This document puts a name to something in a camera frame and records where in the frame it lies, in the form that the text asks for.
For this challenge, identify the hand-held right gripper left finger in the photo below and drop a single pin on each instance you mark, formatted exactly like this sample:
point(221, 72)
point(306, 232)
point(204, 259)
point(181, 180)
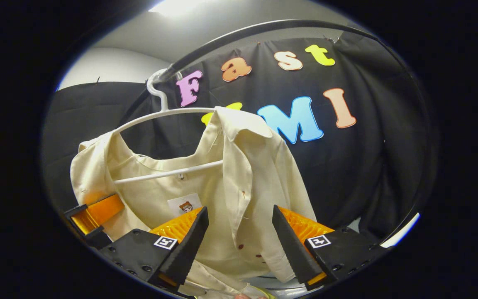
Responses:
point(189, 245)

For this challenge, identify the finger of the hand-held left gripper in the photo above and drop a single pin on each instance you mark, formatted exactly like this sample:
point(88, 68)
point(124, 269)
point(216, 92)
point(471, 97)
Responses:
point(98, 211)

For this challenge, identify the cream button-up shirt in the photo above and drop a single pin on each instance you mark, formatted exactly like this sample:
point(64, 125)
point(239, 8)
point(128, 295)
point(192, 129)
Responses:
point(255, 174)

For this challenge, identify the black metal clothes rack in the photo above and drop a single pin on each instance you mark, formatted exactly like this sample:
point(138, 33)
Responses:
point(239, 35)

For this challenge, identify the white plastic clothes hanger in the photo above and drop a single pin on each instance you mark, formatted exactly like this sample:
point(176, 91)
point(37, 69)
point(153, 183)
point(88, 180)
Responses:
point(168, 172)

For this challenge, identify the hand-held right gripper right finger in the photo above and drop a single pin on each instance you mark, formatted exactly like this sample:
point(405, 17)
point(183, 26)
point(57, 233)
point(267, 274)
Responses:
point(291, 245)

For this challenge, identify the white paper sheet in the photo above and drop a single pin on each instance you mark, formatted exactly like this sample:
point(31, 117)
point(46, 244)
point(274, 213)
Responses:
point(403, 230)

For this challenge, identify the large ceiling light panel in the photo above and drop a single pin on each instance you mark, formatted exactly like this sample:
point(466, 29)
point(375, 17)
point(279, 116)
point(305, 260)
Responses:
point(176, 6)

